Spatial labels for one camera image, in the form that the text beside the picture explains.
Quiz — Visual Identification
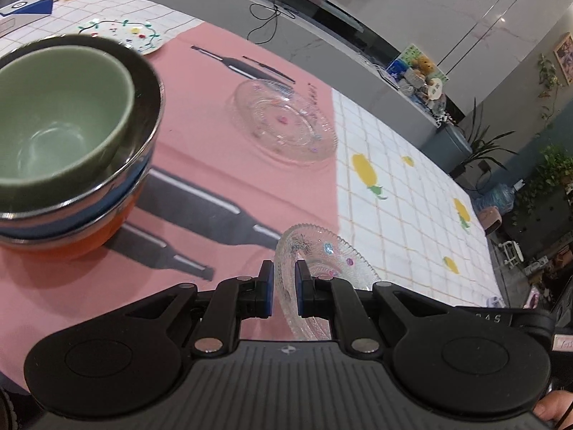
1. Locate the blue steel-lined bowl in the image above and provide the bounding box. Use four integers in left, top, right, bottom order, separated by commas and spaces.
0, 35, 164, 241

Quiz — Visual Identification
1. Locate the pink printed placemat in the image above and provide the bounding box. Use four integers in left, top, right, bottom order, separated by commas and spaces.
0, 21, 342, 387

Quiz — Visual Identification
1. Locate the hanging vine plant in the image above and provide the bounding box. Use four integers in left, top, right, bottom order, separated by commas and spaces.
536, 53, 565, 120

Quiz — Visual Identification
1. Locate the grey marble television cabinet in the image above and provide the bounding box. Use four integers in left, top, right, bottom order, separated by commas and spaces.
145, 0, 472, 155

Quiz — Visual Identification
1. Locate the blue water bottle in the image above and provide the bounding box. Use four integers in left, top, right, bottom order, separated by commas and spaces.
476, 183, 516, 216

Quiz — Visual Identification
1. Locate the green ceramic bowl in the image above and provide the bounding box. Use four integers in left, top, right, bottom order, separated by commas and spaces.
0, 47, 135, 207

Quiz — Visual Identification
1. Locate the white painted plate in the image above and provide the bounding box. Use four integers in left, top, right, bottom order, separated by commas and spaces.
78, 19, 164, 57

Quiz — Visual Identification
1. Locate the tall potted plant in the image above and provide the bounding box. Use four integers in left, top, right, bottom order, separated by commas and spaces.
450, 97, 516, 181

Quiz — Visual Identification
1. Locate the black cable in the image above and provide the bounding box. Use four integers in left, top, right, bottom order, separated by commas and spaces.
247, 2, 299, 46

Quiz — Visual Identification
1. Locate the orange steel-lined bowl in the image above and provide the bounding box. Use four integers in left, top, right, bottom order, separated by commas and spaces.
0, 186, 140, 261

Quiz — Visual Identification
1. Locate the wall picture frame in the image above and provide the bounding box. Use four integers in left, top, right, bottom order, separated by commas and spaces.
554, 32, 573, 86

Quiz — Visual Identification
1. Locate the white and blue box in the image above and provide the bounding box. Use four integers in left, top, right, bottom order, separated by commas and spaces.
0, 0, 55, 37

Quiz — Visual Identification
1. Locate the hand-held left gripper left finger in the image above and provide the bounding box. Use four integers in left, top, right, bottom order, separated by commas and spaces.
121, 260, 275, 354

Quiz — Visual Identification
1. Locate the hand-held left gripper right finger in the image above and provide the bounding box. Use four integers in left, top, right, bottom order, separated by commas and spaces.
294, 260, 456, 354

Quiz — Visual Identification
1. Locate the brown teddy bear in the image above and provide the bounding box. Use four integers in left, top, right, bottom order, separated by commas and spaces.
409, 56, 436, 75

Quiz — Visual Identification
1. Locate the pink small heater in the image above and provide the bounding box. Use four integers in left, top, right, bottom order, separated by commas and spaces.
478, 207, 503, 234

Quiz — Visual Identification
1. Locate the large clear glass plate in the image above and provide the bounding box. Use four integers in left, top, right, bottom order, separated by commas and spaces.
231, 79, 339, 166

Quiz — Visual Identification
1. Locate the bushy green plant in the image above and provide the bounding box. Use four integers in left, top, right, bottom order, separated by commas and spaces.
515, 143, 573, 234

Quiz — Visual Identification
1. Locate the person's right hand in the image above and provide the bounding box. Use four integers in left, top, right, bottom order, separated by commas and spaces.
534, 389, 573, 426

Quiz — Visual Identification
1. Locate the grey trash can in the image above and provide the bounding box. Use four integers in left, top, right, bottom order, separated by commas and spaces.
421, 123, 472, 172

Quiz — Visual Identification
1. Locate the small clear glass plate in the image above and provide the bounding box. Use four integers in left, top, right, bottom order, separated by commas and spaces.
274, 223, 381, 342

